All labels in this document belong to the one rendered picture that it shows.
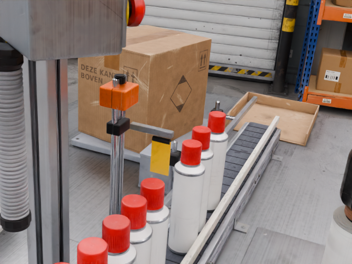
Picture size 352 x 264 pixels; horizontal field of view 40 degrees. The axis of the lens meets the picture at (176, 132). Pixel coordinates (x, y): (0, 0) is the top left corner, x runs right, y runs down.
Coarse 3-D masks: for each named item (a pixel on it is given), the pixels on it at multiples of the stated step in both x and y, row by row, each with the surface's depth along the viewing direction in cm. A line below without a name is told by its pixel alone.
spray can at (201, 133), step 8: (200, 128) 85; (208, 128) 85; (192, 136) 84; (200, 136) 83; (208, 136) 84; (208, 144) 85; (208, 152) 85; (208, 160) 85; (208, 168) 85; (208, 176) 86; (208, 184) 87; (208, 192) 88; (200, 216) 89; (200, 224) 90; (200, 232) 90
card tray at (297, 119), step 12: (252, 96) 177; (264, 96) 176; (240, 108) 171; (252, 108) 172; (264, 108) 173; (276, 108) 174; (288, 108) 174; (300, 108) 172; (312, 108) 171; (228, 120) 157; (240, 120) 160; (252, 120) 161; (264, 120) 161; (288, 120) 163; (300, 120) 164; (312, 120) 155; (288, 132) 154; (300, 132) 154; (300, 144) 146
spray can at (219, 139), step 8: (216, 112) 93; (208, 120) 92; (216, 120) 91; (224, 120) 92; (216, 128) 92; (224, 128) 93; (216, 136) 92; (224, 136) 93; (216, 144) 92; (224, 144) 93; (216, 152) 93; (224, 152) 94; (216, 160) 93; (224, 160) 95; (216, 168) 94; (216, 176) 95; (216, 184) 96; (216, 192) 96; (208, 200) 97; (216, 200) 97; (208, 208) 97
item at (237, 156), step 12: (252, 132) 139; (264, 132) 140; (240, 144) 131; (252, 144) 131; (228, 156) 123; (240, 156) 124; (228, 168) 117; (240, 168) 117; (252, 168) 118; (228, 180) 111; (168, 228) 92; (216, 228) 93; (168, 252) 85
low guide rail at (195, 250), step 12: (276, 120) 139; (264, 144) 126; (252, 156) 116; (240, 180) 105; (228, 192) 99; (228, 204) 98; (216, 216) 90; (204, 228) 86; (204, 240) 84; (192, 252) 80
